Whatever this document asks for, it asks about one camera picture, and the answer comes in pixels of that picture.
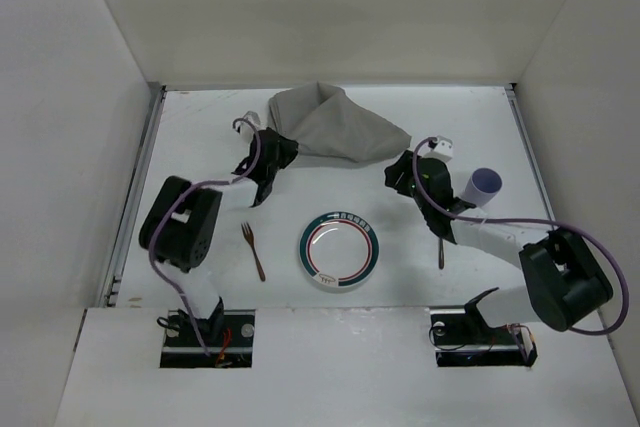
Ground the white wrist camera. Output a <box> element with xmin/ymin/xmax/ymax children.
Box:
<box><xmin>425</xmin><ymin>136</ymin><xmax>453</xmax><ymax>163</ymax></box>
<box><xmin>232</xmin><ymin>111</ymin><xmax>264</xmax><ymax>144</ymax></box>

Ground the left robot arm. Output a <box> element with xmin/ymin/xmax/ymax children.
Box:
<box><xmin>138</xmin><ymin>128</ymin><xmax>298</xmax><ymax>342</ymax></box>

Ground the grey cloth napkin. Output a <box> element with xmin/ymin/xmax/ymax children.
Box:
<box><xmin>268</xmin><ymin>82</ymin><xmax>411</xmax><ymax>163</ymax></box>

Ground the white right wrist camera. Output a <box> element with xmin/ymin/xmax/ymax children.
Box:
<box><xmin>425</xmin><ymin>136</ymin><xmax>453</xmax><ymax>163</ymax></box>

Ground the white plate with coloured rim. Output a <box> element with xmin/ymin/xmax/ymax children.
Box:
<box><xmin>298</xmin><ymin>211</ymin><xmax>380</xmax><ymax>291</ymax></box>

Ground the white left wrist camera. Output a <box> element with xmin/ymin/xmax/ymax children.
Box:
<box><xmin>232</xmin><ymin>111</ymin><xmax>264</xmax><ymax>144</ymax></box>

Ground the brown wooden fork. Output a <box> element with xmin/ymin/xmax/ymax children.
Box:
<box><xmin>241</xmin><ymin>222</ymin><xmax>266</xmax><ymax>282</ymax></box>

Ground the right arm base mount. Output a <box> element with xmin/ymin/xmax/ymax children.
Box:
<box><xmin>428</xmin><ymin>288</ymin><xmax>538</xmax><ymax>368</ymax></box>

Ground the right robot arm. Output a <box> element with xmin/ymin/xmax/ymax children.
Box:
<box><xmin>384</xmin><ymin>151</ymin><xmax>613</xmax><ymax>332</ymax></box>

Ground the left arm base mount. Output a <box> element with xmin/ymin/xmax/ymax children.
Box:
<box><xmin>156</xmin><ymin>300</ymin><xmax>256</xmax><ymax>369</ymax></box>

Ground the lilac cup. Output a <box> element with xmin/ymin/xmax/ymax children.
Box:
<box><xmin>460</xmin><ymin>167</ymin><xmax>503</xmax><ymax>207</ymax></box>

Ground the brown wooden spoon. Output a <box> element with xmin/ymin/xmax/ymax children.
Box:
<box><xmin>438</xmin><ymin>238</ymin><xmax>445</xmax><ymax>270</ymax></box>

